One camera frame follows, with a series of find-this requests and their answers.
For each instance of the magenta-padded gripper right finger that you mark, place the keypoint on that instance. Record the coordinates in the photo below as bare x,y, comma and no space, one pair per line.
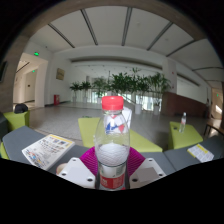
148,170

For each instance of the large lime green seat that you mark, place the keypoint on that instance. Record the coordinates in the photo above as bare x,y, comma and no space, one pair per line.
143,141

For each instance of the yellow and white leaflet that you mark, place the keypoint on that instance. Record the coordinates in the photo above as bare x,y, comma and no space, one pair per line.
200,153

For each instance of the framed wall picture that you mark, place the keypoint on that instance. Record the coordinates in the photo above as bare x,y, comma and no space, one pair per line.
60,74

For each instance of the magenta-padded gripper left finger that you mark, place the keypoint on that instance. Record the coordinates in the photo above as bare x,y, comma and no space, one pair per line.
75,170

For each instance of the green exit sign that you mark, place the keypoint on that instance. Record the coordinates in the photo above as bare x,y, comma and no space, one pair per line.
36,53

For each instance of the lime green stool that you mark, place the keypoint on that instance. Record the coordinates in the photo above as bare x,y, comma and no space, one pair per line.
16,120

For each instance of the red white blue geometric box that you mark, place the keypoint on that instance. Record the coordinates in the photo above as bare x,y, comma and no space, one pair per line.
128,116

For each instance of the red-capped clear water bottle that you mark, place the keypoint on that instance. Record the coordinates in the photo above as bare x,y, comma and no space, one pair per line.
112,150

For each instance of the red fire extinguisher cabinet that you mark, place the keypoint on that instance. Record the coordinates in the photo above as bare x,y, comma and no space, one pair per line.
56,99

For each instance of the dark grey seat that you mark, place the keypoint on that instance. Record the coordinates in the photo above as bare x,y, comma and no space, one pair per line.
3,126

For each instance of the small lime green square seat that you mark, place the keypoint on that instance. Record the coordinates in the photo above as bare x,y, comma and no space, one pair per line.
186,138

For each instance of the small clear water bottle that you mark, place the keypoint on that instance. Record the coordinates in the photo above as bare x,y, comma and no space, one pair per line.
182,123

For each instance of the large printed magazine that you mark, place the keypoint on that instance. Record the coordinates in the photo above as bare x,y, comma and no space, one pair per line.
46,150

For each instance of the black bag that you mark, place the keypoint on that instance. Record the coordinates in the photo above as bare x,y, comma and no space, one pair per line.
21,108

